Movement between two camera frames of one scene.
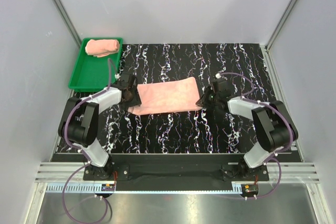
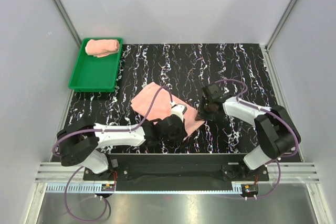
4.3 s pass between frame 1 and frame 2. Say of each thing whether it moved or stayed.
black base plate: stayed
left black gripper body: moved
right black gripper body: moved
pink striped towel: stayed
